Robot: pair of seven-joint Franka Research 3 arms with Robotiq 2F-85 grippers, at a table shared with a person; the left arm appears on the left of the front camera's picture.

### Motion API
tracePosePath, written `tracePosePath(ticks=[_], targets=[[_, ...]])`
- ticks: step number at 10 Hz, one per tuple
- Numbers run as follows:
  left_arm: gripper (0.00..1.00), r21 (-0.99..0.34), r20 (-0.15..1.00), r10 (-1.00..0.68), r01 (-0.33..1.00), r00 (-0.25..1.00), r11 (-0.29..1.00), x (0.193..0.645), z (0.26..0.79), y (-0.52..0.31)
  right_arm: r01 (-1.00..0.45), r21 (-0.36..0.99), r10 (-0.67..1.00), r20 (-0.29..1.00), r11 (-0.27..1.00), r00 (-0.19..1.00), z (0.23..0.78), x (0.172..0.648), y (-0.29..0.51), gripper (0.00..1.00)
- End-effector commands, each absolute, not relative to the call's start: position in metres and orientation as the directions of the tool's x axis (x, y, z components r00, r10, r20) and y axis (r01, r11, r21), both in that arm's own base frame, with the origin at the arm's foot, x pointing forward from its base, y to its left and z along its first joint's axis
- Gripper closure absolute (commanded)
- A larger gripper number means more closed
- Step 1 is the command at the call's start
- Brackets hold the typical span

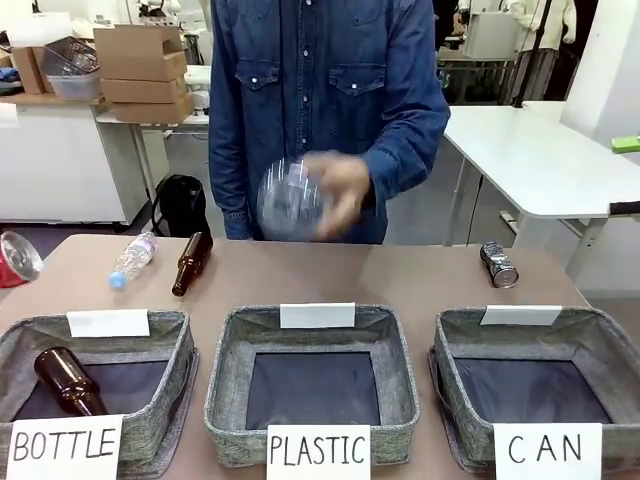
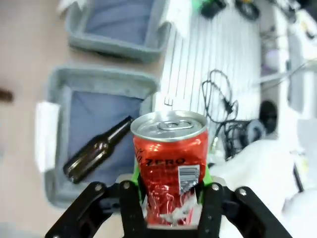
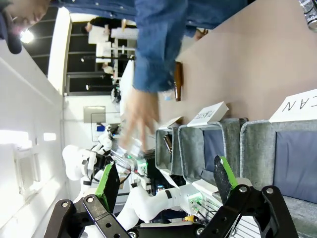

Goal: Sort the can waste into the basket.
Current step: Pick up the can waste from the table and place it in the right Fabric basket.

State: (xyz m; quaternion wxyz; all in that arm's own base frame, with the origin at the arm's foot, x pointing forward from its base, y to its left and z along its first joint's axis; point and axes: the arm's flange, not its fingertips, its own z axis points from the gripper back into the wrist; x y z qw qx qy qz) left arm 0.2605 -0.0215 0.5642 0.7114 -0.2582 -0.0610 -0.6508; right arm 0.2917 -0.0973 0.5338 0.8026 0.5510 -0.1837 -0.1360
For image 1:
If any brown glass bottle long neck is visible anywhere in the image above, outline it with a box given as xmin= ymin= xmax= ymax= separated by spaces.
xmin=171 ymin=231 xmax=215 ymax=298

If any white paper label PLASTIC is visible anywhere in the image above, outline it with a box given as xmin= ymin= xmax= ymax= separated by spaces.
xmin=265 ymin=424 xmax=372 ymax=480

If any small open cardboard box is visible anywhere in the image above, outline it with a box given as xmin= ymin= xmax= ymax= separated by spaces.
xmin=9 ymin=45 xmax=55 ymax=96

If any person's left hand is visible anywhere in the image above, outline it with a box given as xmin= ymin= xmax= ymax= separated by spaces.
xmin=303 ymin=151 xmax=374 ymax=242

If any white paper label BOTTLE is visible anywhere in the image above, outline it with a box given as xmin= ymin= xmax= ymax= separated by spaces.
xmin=6 ymin=413 xmax=125 ymax=480

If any silver crushed can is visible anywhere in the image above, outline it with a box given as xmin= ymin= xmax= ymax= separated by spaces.
xmin=480 ymin=241 xmax=520 ymax=290

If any black backpack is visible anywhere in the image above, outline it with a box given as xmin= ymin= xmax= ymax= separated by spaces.
xmin=150 ymin=174 xmax=214 ymax=238

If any clear plastic water bottle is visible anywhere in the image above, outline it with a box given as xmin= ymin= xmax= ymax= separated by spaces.
xmin=108 ymin=231 xmax=159 ymax=292

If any brown glass bottle wide body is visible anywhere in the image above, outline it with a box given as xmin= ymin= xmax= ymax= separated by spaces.
xmin=33 ymin=346 xmax=109 ymax=417

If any red can with silver top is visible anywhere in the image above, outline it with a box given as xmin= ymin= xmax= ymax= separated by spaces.
xmin=0 ymin=230 xmax=45 ymax=289

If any grey fabric basket bottle label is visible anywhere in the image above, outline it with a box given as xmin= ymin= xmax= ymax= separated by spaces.
xmin=0 ymin=309 xmax=200 ymax=480

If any blank white card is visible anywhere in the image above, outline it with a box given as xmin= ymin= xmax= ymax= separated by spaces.
xmin=279 ymin=302 xmax=357 ymax=330
xmin=479 ymin=304 xmax=564 ymax=327
xmin=66 ymin=309 xmax=151 ymax=339

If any flat cardboard box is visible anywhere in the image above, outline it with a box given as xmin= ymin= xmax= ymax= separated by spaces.
xmin=99 ymin=74 xmax=189 ymax=105
xmin=110 ymin=93 xmax=195 ymax=124

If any grey fabric basket plastic label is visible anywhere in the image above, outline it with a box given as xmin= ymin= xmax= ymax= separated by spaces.
xmin=203 ymin=302 xmax=421 ymax=469

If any clear plastic storage bin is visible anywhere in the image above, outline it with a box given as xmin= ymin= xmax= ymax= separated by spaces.
xmin=41 ymin=38 xmax=103 ymax=100

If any white desk with legs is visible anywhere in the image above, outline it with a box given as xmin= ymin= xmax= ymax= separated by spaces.
xmin=441 ymin=103 xmax=640 ymax=286

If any clear plastic cup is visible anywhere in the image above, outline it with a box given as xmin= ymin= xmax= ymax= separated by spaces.
xmin=256 ymin=154 xmax=335 ymax=241

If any green object on desk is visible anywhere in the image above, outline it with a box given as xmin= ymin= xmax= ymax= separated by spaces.
xmin=610 ymin=134 xmax=640 ymax=156

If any large cardboard box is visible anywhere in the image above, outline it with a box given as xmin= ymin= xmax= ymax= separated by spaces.
xmin=92 ymin=24 xmax=189 ymax=82

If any person in denim shirt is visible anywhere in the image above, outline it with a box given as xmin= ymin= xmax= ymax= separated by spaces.
xmin=208 ymin=0 xmax=451 ymax=246

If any grey fabric basket can label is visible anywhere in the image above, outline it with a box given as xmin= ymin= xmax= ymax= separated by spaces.
xmin=427 ymin=305 xmax=640 ymax=474

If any white cabinet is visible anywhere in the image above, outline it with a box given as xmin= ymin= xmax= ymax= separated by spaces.
xmin=0 ymin=102 xmax=151 ymax=225

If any white paper label CAN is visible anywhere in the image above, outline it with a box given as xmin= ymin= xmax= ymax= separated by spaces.
xmin=492 ymin=422 xmax=604 ymax=480

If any white machine box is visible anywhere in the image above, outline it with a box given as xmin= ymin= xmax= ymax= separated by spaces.
xmin=464 ymin=10 xmax=521 ymax=61

